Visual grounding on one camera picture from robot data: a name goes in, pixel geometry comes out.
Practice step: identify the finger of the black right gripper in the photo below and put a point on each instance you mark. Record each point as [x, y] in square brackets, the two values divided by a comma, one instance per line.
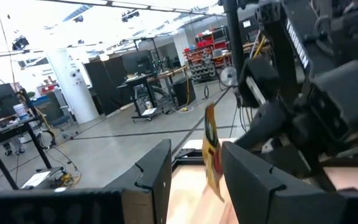
[297, 165]
[266, 127]

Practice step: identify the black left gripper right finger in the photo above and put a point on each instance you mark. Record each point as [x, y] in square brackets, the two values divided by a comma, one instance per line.
[259, 202]

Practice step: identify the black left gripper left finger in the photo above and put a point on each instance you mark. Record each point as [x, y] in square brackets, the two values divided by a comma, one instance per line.
[73, 207]

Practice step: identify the green mango snack packet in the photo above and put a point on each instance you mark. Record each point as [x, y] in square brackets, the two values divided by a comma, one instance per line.
[211, 152]

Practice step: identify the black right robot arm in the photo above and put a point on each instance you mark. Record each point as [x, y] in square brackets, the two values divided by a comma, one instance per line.
[275, 37]

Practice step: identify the white floor fan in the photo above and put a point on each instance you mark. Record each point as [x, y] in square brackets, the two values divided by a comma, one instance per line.
[228, 76]

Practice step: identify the black computer tower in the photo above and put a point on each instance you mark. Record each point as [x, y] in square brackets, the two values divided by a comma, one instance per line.
[183, 91]

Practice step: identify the red bin shelf rack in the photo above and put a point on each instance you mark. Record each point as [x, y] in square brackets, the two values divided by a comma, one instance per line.
[204, 62]

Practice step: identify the white column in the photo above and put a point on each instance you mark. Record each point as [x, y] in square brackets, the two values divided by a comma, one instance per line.
[76, 93]

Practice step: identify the black partition panel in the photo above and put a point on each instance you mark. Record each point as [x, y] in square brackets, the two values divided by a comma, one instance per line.
[104, 87]

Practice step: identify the black workbench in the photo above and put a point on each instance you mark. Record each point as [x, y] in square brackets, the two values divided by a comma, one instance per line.
[141, 81]

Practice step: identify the black ceiling spotlight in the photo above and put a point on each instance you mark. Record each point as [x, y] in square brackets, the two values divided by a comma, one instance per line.
[20, 43]

